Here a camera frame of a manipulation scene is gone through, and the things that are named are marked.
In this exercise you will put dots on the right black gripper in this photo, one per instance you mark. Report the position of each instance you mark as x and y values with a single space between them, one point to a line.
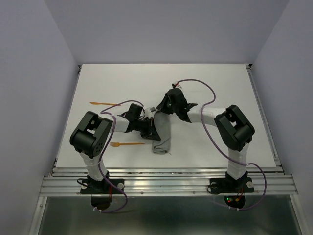
162 105

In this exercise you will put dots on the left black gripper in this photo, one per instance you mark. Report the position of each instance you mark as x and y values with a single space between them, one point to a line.
150 132

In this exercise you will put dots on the grey cloth napkin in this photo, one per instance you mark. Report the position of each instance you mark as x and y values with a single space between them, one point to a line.
163 128

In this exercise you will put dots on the orange plastic fork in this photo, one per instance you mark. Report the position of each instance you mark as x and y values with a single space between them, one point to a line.
118 144

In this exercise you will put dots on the orange plastic knife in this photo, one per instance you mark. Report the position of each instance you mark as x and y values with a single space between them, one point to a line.
101 103

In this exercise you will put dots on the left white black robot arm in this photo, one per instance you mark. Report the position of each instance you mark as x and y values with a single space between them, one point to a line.
90 136

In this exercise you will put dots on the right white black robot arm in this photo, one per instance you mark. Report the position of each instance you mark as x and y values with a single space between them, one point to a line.
234 128

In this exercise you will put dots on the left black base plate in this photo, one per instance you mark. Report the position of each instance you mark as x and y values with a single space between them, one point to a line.
90 186

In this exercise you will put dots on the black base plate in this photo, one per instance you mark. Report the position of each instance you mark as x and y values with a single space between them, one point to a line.
224 185
90 186

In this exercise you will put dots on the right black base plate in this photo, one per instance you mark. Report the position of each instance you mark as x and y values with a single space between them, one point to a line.
224 185

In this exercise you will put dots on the aluminium rail frame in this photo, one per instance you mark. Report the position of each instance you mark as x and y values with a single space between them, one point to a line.
174 200

